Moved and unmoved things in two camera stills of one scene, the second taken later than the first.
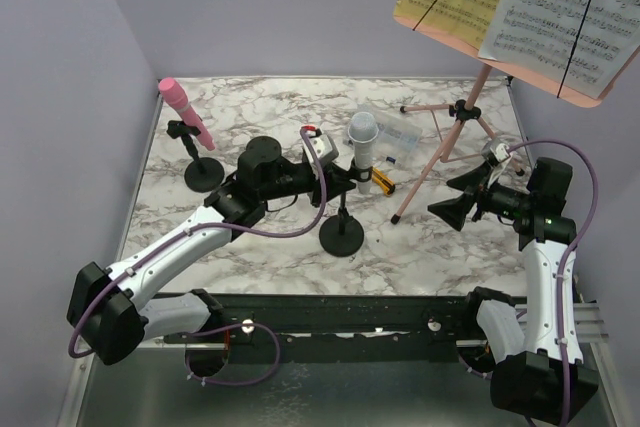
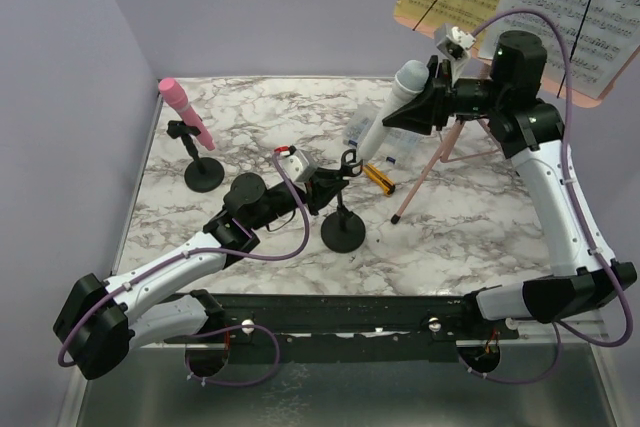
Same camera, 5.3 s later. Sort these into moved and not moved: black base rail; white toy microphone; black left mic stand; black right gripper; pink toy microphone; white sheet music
Moved: white toy microphone; black right gripper
Not moved: black base rail; black left mic stand; pink toy microphone; white sheet music
